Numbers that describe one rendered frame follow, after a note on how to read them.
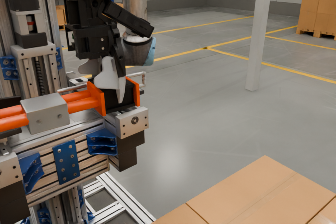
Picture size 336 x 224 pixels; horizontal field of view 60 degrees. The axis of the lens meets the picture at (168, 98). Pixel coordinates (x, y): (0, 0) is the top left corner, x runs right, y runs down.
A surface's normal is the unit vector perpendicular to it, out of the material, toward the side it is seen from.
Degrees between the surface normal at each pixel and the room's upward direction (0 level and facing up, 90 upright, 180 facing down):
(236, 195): 0
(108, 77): 70
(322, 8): 90
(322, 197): 0
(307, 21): 90
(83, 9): 90
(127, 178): 0
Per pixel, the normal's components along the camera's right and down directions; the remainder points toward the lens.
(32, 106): 0.00, -0.91
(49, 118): 0.57, 0.33
